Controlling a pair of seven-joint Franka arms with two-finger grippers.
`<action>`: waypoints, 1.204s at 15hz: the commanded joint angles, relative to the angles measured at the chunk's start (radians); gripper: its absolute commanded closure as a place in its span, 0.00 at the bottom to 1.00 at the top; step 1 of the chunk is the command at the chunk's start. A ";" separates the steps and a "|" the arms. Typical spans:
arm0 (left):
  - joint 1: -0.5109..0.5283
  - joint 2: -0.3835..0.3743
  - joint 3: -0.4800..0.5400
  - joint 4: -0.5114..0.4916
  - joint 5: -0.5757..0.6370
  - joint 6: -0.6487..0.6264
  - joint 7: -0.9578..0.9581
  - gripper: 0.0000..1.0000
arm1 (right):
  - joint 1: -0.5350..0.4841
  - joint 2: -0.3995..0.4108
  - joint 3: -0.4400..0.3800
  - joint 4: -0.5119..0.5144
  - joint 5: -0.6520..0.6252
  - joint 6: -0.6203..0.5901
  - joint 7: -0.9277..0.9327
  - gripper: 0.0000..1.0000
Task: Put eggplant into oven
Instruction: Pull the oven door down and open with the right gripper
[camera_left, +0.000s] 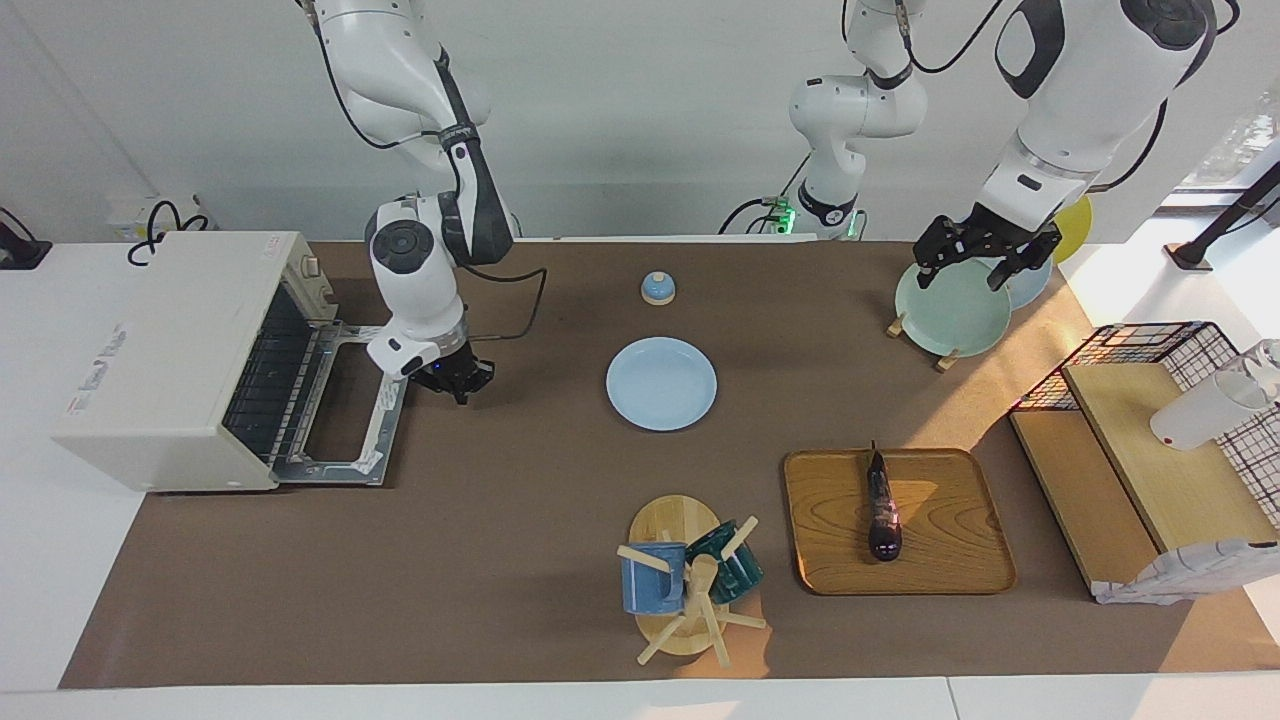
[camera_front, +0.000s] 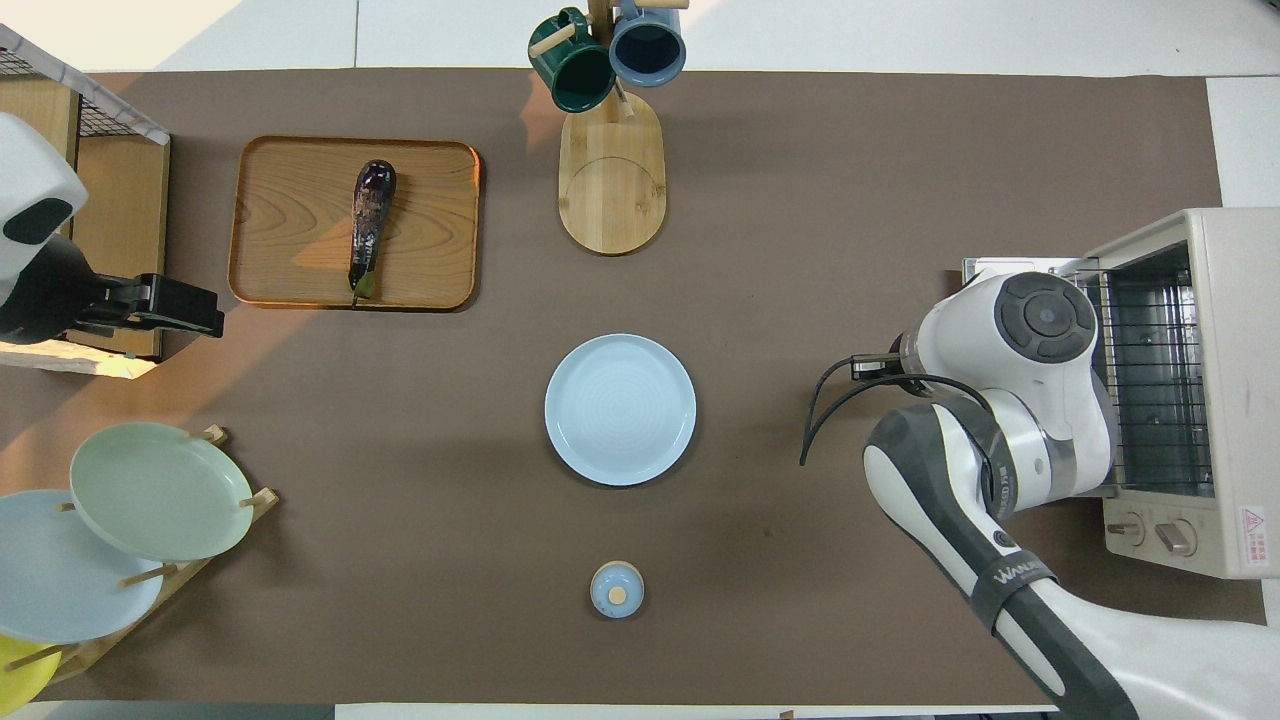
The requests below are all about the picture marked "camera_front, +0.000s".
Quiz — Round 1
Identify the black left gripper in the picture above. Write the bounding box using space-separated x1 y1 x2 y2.
0 234 226 347

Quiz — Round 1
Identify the dark purple eggplant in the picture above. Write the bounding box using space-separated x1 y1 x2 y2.
347 159 398 305

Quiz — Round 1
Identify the light blue round plate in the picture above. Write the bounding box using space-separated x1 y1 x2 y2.
544 333 698 488

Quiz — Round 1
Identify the glass toaster oven door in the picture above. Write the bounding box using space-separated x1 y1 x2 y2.
963 257 1106 311

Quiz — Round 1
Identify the beige toaster oven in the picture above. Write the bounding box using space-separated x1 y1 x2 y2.
963 207 1280 581

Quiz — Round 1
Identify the wooden shelf unit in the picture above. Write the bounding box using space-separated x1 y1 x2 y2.
0 25 172 379

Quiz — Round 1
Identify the wooden serving tray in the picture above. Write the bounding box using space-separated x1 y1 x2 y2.
228 135 483 313

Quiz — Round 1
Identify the pale green plate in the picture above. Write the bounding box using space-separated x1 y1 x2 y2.
69 421 255 563

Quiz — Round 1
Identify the wooden plate rack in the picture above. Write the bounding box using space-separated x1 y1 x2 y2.
0 425 281 687

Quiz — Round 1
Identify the pale blue racked plate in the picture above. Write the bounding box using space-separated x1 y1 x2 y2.
0 489 167 645

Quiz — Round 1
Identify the yellow plate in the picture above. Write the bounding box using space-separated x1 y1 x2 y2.
0 632 63 717

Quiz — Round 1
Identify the wooden mug tree stand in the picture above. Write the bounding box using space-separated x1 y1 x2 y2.
530 0 691 257

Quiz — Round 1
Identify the dark green mug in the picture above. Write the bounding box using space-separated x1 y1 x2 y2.
528 8 618 114

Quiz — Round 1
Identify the blue lid with cork knob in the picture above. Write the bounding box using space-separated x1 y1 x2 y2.
589 561 646 620

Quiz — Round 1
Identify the blue mug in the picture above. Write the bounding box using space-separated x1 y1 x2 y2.
608 0 689 88

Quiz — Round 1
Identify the brown table mat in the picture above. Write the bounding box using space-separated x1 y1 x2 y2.
0 68 1274 707

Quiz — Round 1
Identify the black wire basket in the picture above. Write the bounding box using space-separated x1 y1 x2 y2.
0 25 171 147

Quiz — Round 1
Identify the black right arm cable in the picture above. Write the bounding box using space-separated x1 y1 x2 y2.
799 352 993 468

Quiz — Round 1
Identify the metal oven wire rack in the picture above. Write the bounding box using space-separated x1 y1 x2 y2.
1075 268 1217 493

